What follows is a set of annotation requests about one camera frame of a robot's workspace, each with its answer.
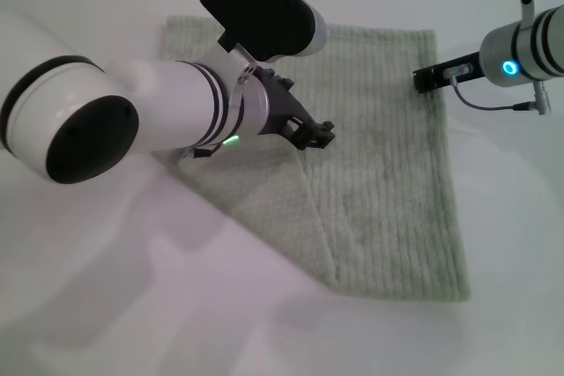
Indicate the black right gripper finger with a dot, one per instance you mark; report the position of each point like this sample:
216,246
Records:
423,73
424,84

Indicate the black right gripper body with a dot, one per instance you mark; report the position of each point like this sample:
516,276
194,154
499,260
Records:
460,68

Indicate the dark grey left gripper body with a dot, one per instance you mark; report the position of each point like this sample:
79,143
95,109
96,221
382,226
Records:
282,103

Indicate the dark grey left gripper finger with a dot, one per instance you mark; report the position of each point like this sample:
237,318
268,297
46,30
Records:
310,142
321,127

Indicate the pale green ribbed towel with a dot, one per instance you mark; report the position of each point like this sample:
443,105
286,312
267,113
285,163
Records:
379,182

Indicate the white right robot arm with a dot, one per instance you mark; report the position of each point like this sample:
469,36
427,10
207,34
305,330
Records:
524,48

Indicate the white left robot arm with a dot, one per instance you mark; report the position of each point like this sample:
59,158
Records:
132,107

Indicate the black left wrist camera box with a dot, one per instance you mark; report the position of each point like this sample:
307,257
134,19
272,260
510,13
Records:
260,2

